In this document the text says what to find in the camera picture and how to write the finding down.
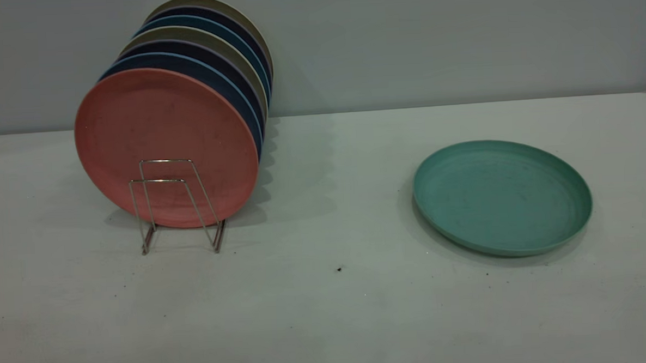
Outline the blue plate light-blue rim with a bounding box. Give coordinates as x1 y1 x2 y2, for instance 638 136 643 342
97 47 264 169

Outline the dark navy plate purple rim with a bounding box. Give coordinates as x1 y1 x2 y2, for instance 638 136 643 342
118 35 267 144
144 2 273 86

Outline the green round plate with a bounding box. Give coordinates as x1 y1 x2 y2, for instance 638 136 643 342
410 135 595 262

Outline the pink round plate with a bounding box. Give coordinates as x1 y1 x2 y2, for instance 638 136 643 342
72 63 262 234

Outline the metal wire plate rack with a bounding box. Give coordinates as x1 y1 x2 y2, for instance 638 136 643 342
127 156 229 257

